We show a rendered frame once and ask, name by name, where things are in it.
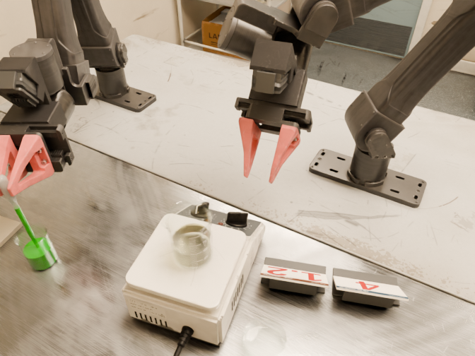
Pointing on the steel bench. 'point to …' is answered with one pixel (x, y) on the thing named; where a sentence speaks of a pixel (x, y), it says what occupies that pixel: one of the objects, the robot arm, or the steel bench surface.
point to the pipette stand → (8, 229)
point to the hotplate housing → (141, 310)
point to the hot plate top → (229, 239)
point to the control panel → (234, 227)
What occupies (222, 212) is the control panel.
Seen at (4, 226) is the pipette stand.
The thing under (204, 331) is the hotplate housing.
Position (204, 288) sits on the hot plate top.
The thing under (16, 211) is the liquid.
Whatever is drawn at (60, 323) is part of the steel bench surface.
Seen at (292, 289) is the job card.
